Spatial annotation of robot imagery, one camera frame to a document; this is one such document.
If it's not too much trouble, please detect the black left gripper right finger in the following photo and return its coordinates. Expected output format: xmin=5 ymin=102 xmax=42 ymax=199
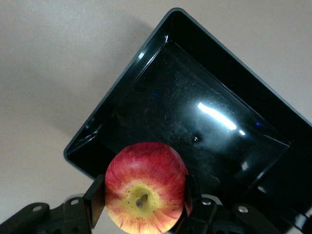
xmin=175 ymin=174 xmax=291 ymax=234

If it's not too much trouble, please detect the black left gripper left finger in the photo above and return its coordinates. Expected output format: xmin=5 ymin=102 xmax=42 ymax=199
xmin=0 ymin=174 xmax=106 ymax=234

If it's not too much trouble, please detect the red yellow apple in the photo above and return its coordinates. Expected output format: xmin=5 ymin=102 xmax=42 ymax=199
xmin=104 ymin=142 xmax=190 ymax=234

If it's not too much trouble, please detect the black plastic box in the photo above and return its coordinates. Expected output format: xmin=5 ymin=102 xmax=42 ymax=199
xmin=63 ymin=7 xmax=312 ymax=234

